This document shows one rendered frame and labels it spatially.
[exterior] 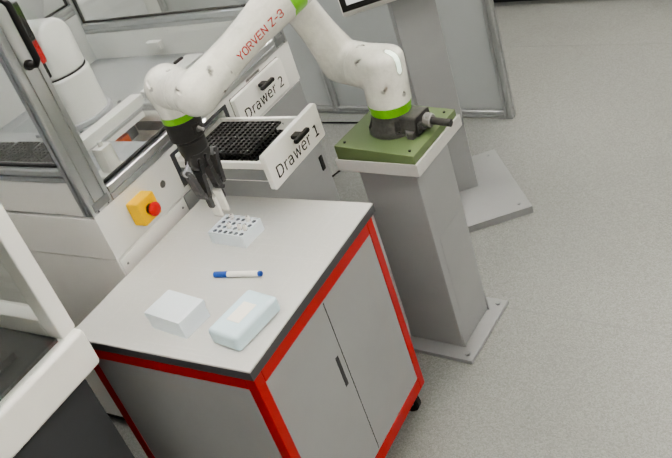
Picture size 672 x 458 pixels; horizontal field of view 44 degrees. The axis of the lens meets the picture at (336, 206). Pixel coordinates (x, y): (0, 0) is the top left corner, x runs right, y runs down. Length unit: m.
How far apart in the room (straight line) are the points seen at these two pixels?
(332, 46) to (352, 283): 0.68
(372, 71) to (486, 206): 1.20
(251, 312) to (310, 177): 1.19
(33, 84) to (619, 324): 1.86
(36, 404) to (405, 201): 1.18
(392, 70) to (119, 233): 0.86
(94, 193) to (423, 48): 1.44
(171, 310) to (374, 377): 0.63
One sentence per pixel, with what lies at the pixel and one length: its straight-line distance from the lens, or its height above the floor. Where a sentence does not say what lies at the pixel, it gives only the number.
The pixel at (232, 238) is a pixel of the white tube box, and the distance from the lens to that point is 2.20.
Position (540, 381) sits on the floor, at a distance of 2.65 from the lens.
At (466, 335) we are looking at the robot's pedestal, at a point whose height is 0.04.
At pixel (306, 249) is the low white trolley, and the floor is 0.76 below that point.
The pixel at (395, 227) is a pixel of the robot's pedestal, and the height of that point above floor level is 0.49.
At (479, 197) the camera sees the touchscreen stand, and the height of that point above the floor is 0.04.
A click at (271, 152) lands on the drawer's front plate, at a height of 0.92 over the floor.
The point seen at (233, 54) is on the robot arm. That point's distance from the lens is 1.94.
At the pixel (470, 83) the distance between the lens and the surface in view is 4.00.
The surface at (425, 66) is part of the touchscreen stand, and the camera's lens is 3.18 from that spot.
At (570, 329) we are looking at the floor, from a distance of 2.79.
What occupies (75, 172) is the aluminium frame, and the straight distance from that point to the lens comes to 2.20.
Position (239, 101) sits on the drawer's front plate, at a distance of 2.65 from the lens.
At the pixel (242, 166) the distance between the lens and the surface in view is 2.31.
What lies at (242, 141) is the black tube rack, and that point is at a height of 0.90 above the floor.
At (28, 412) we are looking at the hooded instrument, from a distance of 1.88.
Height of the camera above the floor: 1.91
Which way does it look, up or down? 31 degrees down
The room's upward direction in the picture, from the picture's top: 19 degrees counter-clockwise
